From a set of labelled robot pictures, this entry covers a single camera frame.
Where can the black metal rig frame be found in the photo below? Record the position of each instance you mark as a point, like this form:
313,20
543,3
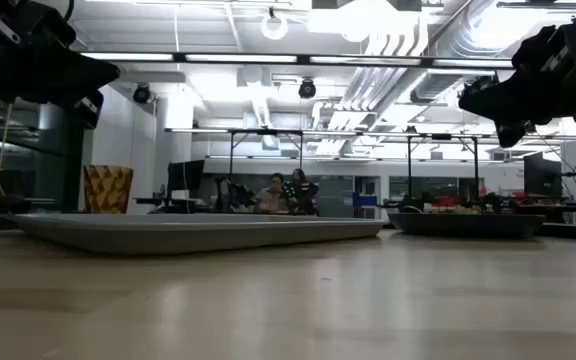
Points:
441,136
266,132

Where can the blue box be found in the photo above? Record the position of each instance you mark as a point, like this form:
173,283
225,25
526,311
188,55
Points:
365,200

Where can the seated person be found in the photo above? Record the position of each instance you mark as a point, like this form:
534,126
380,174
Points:
269,197

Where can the gold faceted cup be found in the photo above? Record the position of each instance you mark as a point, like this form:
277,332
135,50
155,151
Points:
108,190

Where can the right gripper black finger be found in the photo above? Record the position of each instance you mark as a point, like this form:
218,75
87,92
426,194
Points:
510,132
498,102

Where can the cluttered background workbench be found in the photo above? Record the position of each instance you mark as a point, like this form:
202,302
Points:
508,204

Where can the overhead light bar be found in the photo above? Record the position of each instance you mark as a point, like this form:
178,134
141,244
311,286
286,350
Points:
293,59

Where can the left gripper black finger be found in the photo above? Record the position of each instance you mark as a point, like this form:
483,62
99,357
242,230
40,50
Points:
89,111
73,75

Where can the dark blue plate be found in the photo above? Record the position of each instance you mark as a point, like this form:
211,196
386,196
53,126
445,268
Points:
468,226

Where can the black background robot arm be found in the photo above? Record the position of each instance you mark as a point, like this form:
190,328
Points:
233,195

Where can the grey rectangular tray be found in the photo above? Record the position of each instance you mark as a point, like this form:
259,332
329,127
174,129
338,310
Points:
193,234

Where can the black computer monitor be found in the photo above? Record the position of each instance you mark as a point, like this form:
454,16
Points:
185,175
542,175

